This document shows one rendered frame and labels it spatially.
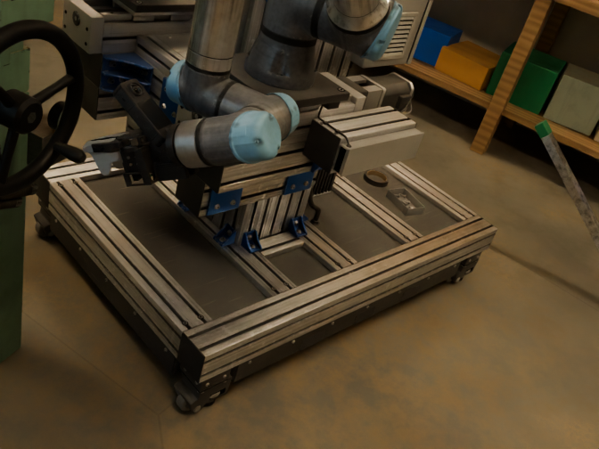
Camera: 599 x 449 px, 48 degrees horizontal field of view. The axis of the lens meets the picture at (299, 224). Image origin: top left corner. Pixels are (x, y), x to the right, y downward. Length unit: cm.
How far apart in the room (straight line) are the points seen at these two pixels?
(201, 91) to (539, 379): 153
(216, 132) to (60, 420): 92
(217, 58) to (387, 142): 55
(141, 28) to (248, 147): 82
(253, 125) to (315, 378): 107
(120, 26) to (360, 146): 65
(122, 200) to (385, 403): 95
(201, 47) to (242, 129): 18
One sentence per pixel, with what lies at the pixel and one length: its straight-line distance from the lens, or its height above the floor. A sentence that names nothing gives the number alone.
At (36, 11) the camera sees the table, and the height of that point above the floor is 87.
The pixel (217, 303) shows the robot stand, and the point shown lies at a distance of 173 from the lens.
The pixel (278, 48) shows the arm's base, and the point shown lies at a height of 89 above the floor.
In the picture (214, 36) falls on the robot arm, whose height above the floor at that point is 98.
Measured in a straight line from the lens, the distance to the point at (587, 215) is 268.
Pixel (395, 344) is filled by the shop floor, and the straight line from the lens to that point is 213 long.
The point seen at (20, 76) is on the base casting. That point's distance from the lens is 141.
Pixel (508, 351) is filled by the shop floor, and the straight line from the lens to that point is 232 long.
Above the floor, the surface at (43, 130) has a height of 62.
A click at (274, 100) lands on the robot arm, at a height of 91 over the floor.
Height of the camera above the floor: 135
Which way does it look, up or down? 33 degrees down
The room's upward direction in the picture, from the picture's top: 17 degrees clockwise
